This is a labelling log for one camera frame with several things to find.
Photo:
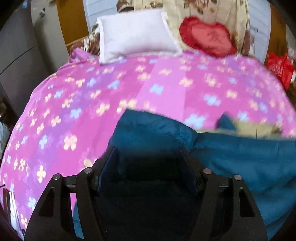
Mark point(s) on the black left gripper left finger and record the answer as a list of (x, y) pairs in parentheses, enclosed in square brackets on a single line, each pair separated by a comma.
[(52, 218)]

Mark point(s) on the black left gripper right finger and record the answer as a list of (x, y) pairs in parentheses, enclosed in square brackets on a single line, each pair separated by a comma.
[(225, 208)]

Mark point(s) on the teal padded jacket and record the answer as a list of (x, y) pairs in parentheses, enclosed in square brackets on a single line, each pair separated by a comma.
[(147, 191)]

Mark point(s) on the pink floral bed cover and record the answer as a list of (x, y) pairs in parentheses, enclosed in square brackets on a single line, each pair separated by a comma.
[(72, 114)]

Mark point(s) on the red plastic bag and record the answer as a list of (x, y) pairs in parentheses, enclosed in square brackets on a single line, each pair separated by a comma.
[(282, 67)]

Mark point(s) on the red heart cushion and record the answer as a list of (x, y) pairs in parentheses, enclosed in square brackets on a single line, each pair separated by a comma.
[(213, 39)]

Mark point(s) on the grey wardrobe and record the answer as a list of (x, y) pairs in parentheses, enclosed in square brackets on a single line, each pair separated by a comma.
[(32, 48)]

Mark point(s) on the cream floral quilt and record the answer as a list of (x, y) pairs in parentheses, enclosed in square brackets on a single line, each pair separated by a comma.
[(234, 15)]

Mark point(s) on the white pillow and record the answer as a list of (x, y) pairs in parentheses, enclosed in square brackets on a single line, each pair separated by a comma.
[(135, 33)]

